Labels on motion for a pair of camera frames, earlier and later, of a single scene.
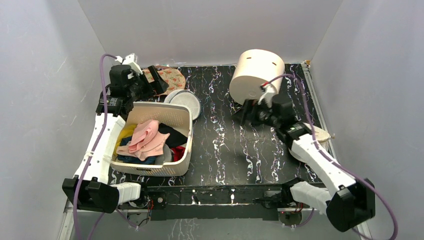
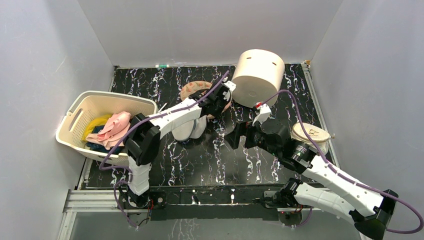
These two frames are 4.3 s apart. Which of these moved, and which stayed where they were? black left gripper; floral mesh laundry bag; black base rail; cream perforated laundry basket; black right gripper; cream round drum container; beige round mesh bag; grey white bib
Moved: cream perforated laundry basket; black left gripper; grey white bib; black right gripper; floral mesh laundry bag
Stayed: cream round drum container; beige round mesh bag; black base rail
